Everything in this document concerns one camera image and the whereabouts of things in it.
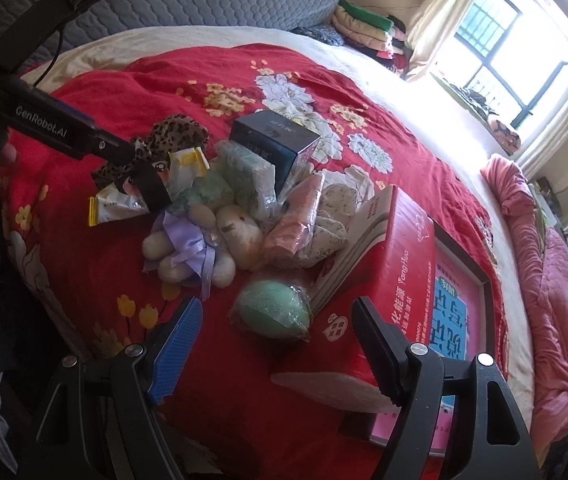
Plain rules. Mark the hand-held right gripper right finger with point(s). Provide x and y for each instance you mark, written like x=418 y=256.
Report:
x=371 y=345

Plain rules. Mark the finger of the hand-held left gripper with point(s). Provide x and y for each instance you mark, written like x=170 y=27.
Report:
x=149 y=185
x=76 y=115

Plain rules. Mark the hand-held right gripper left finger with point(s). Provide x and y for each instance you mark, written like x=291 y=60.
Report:
x=179 y=350

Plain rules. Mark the leopard print scrunchie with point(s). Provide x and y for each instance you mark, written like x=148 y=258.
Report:
x=179 y=132

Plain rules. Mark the red cardboard box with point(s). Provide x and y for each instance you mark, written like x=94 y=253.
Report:
x=398 y=270

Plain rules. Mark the white plush bear purple ribbon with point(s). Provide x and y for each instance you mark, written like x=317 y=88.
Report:
x=234 y=230

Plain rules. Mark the green ball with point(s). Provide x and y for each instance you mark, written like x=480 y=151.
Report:
x=274 y=312

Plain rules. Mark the pink packaged towel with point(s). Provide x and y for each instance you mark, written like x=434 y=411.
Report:
x=294 y=220

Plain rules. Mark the red floral blanket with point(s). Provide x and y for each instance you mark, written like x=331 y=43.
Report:
x=114 y=110

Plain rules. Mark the small green tissue pack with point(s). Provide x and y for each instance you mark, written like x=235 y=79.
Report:
x=204 y=192

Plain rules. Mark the large green tissue pack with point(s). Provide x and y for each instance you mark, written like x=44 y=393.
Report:
x=244 y=175

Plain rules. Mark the white floral scrunchie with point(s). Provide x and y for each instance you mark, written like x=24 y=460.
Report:
x=334 y=230

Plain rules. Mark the dark blue box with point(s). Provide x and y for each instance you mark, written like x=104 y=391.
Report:
x=269 y=135

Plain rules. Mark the pink quilt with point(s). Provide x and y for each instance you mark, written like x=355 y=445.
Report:
x=548 y=310

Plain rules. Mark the dark knitted cloth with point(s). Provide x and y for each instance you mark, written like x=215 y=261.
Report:
x=316 y=34

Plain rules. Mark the patterned cloth on windowsill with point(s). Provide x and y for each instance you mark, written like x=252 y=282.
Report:
x=506 y=132

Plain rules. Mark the cream bed sheet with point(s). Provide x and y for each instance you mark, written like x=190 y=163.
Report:
x=413 y=85

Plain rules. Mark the stack of folded clothes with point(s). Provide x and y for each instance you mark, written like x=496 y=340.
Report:
x=368 y=30

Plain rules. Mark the cream curtain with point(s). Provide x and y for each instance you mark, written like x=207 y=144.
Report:
x=563 y=125
x=443 y=15

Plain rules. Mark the barred window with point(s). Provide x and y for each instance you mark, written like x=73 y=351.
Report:
x=508 y=50

